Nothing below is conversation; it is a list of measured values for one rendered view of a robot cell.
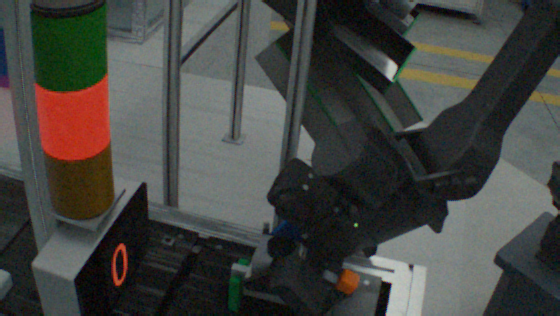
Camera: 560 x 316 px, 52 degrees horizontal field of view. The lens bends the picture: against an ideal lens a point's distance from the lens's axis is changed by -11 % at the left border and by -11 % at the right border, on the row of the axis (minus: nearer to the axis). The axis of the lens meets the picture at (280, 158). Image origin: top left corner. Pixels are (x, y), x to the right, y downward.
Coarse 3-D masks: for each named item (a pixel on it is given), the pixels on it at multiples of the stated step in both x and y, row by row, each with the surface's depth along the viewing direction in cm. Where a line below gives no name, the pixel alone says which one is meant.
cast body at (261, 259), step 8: (264, 240) 68; (272, 240) 67; (280, 240) 67; (288, 240) 67; (264, 248) 67; (272, 248) 66; (280, 248) 66; (288, 248) 66; (296, 248) 68; (256, 256) 66; (264, 256) 66; (272, 256) 66; (256, 264) 66; (264, 264) 66; (232, 272) 70; (240, 272) 70; (248, 272) 68; (256, 272) 67; (256, 296) 69; (264, 296) 68; (272, 296) 68
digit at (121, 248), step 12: (120, 228) 45; (120, 240) 46; (108, 252) 44; (120, 252) 46; (108, 264) 44; (120, 264) 47; (132, 264) 49; (108, 276) 45; (120, 276) 47; (108, 288) 45; (120, 288) 47
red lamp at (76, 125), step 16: (48, 96) 36; (64, 96) 36; (80, 96) 36; (96, 96) 37; (48, 112) 37; (64, 112) 37; (80, 112) 37; (96, 112) 38; (48, 128) 38; (64, 128) 37; (80, 128) 38; (96, 128) 39; (48, 144) 38; (64, 144) 38; (80, 144) 38; (96, 144) 39
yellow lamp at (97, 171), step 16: (48, 160) 39; (64, 160) 39; (80, 160) 39; (96, 160) 40; (48, 176) 40; (64, 176) 39; (80, 176) 40; (96, 176) 40; (112, 176) 43; (64, 192) 40; (80, 192) 40; (96, 192) 41; (112, 192) 43; (64, 208) 41; (80, 208) 41; (96, 208) 42
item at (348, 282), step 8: (328, 272) 68; (344, 272) 67; (352, 272) 67; (328, 280) 67; (336, 280) 67; (344, 280) 66; (352, 280) 66; (336, 288) 67; (344, 288) 66; (352, 288) 66; (328, 296) 69; (336, 296) 68; (328, 304) 69
